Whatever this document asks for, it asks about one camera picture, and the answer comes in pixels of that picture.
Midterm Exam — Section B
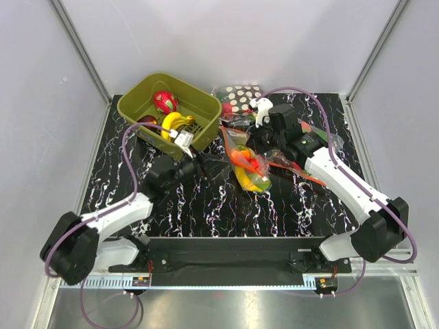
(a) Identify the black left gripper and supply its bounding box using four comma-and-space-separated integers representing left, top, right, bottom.
163, 145, 229, 192

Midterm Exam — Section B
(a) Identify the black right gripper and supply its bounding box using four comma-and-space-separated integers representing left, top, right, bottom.
246, 117, 285, 156

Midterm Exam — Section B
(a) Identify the orange fake persimmon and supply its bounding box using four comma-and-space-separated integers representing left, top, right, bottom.
230, 145, 254, 167

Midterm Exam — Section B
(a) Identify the clear orange-zip fruit bag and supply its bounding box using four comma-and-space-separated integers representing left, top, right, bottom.
220, 126, 272, 193

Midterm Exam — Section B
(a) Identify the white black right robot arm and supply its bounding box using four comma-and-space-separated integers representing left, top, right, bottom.
250, 98, 409, 272

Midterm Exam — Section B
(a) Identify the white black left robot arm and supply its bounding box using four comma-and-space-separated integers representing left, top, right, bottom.
40, 152, 228, 285

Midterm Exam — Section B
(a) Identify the clear orange-zip vegetable bag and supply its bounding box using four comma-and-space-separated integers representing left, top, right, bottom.
262, 114, 328, 186

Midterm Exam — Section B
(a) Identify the green fake starfruit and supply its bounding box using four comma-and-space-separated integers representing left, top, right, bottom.
255, 174, 272, 191

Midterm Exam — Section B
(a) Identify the polka dot zip bag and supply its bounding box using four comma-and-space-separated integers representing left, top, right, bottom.
212, 84, 263, 121

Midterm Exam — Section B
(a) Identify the yellow fake banana bunch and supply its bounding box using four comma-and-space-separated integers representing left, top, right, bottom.
161, 112, 195, 141

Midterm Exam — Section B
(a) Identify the dark red fake apple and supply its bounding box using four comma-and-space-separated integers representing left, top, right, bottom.
137, 115, 158, 130

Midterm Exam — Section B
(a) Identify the red fake dragon fruit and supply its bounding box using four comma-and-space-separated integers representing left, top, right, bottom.
153, 90, 178, 115

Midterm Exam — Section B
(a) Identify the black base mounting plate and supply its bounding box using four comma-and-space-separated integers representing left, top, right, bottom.
110, 237, 351, 274

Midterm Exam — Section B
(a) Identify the olive green plastic bin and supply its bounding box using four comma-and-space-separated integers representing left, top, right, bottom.
117, 73, 222, 151

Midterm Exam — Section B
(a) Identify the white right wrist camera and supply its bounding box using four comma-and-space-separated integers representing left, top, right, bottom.
250, 98, 274, 128

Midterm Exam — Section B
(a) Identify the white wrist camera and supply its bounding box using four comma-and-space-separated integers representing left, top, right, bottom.
250, 98, 274, 128
170, 130, 193, 158

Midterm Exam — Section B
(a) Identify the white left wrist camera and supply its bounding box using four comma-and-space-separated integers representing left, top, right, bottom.
170, 130, 193, 158

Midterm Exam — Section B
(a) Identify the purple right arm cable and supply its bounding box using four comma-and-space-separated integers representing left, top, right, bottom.
253, 86, 418, 297

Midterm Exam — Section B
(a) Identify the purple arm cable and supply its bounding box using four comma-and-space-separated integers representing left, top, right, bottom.
44, 123, 179, 328
253, 86, 418, 297

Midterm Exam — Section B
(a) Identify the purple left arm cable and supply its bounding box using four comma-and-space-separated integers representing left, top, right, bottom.
44, 123, 179, 328

